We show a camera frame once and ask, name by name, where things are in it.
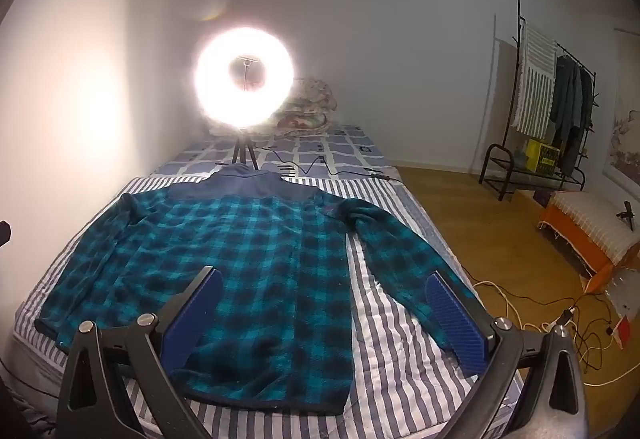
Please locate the black clothes rack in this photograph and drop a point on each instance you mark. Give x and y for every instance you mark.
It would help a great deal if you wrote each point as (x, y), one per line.
(518, 14)

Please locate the landscape wall poster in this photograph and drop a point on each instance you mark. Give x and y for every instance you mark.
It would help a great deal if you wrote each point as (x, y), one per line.
(627, 139)

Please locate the orange bench with white cover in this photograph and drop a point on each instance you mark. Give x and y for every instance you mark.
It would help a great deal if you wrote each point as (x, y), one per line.
(590, 219)

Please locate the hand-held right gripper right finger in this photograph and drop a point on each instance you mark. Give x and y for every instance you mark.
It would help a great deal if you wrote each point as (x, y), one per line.
(457, 324)

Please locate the teal plaid fleece jacket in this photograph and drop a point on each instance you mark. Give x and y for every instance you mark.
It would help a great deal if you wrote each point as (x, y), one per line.
(250, 244)

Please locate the grey white striped quilt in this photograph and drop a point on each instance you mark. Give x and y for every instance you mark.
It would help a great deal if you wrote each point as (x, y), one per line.
(390, 359)

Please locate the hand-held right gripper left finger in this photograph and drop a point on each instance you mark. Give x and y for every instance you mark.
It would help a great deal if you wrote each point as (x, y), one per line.
(195, 314)

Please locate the striped white towel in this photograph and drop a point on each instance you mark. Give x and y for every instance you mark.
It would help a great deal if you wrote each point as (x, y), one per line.
(535, 79)

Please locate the folded floral blanket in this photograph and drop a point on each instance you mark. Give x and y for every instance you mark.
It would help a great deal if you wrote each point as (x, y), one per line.
(312, 106)

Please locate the yellow crate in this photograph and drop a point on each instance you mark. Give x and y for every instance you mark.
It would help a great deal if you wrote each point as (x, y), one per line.
(542, 156)

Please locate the blue checked bedsheet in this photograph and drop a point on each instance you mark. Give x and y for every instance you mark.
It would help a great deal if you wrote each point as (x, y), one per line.
(340, 151)

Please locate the small black phone tripod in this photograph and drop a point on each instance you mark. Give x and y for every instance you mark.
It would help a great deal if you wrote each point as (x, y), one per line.
(626, 214)

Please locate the dark hanging coat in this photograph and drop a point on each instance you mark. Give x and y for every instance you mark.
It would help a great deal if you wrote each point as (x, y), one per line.
(570, 104)

